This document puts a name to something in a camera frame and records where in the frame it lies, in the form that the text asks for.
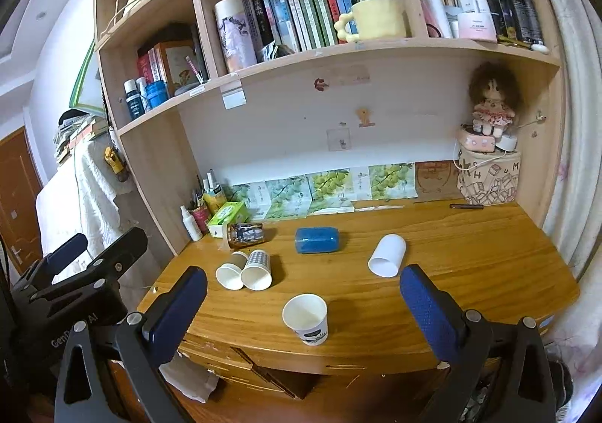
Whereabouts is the white panda paper cup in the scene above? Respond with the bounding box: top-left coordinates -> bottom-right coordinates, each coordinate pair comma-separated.
281,294 -> 328,347

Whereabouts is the plain white plastic cup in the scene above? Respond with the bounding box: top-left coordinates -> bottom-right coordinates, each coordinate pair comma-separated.
367,233 -> 406,278

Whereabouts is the brown sleeve paper cup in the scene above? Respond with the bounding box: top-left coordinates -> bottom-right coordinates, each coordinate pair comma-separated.
215,252 -> 248,291

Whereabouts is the grey checked paper cup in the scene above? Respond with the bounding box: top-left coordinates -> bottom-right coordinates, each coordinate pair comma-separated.
241,250 -> 272,292

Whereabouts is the blue plastic cup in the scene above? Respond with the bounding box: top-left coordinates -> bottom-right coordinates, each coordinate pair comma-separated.
295,226 -> 340,255

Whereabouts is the row of upright books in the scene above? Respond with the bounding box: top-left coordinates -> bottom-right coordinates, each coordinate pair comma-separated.
240,0 -> 363,62

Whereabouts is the white lace cloth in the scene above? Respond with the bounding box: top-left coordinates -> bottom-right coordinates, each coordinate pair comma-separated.
36,135 -> 140,285

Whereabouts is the white spray bottle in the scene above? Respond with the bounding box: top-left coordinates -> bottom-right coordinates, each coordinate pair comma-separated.
181,205 -> 203,242

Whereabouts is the black pen on desk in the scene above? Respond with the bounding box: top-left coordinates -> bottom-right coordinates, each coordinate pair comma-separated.
449,203 -> 485,210

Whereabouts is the yellow toy on hook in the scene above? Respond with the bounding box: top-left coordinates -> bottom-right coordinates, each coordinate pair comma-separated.
104,146 -> 129,183

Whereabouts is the red pen holder can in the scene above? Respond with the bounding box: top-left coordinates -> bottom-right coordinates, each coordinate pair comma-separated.
191,205 -> 211,235

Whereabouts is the green tissue box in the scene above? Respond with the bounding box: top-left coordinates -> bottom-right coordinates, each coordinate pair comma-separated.
207,202 -> 251,239

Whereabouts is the brown kraft paper card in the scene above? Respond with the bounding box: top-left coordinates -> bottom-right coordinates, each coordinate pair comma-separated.
415,160 -> 462,202

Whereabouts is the yellow container with tubes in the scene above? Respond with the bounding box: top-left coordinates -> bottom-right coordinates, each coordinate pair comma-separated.
202,170 -> 228,215

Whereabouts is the green grape leaflet strip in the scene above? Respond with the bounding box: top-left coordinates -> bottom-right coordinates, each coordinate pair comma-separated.
225,163 -> 417,221

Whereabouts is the dark blue bottle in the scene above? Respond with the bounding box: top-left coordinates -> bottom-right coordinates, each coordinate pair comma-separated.
123,79 -> 145,120

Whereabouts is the blue jar on shelf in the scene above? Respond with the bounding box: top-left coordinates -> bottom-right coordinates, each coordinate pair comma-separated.
145,80 -> 169,109

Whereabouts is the brown-haired rag doll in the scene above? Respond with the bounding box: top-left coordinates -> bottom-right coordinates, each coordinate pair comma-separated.
468,62 -> 521,140

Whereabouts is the wooden bookshelf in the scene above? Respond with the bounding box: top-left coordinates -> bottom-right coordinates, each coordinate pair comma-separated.
95,0 -> 564,254

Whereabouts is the white floral tumbler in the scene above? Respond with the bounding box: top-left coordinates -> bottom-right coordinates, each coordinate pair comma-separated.
214,0 -> 257,73

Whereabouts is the pink cosmetic box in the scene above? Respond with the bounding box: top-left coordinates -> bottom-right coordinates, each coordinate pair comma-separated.
457,13 -> 497,43

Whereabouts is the pink toy camera box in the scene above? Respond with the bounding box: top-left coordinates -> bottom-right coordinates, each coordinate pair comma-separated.
458,127 -> 496,153

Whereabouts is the yellow bubble-handle mug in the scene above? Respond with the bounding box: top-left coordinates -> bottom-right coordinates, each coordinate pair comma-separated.
334,0 -> 408,43

